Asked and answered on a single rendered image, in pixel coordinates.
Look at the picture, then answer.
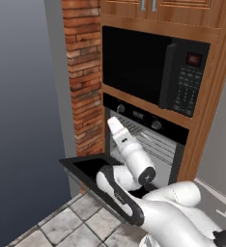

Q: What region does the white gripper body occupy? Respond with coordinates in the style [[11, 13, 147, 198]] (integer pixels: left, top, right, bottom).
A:
[[106, 116, 128, 137]]

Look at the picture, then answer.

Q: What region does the dark round oven knob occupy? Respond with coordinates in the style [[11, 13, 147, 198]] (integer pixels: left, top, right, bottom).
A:
[[151, 119, 163, 131], [116, 103, 127, 115]]

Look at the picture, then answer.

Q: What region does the black oven door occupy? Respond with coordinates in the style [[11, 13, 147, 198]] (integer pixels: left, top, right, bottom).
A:
[[58, 152, 158, 224]]

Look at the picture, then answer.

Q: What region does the black built-in oven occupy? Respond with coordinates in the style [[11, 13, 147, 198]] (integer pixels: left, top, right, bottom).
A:
[[102, 92, 190, 191]]

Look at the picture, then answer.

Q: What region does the black microwave oven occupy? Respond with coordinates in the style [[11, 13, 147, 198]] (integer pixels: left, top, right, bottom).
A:
[[101, 25, 212, 119]]

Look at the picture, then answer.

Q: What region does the wooden cupboard door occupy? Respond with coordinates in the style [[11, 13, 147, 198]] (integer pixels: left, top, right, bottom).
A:
[[149, 0, 226, 29], [99, 0, 151, 19]]

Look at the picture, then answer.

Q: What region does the wooden cabinet housing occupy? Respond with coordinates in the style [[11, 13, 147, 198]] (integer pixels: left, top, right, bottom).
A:
[[99, 0, 226, 183]]

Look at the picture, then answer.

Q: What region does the grey wire oven rack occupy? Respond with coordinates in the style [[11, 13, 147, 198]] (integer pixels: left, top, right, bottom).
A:
[[109, 115, 179, 167]]

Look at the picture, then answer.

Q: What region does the black microwave door handle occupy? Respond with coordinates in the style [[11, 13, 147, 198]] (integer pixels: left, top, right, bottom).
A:
[[158, 42, 179, 110]]

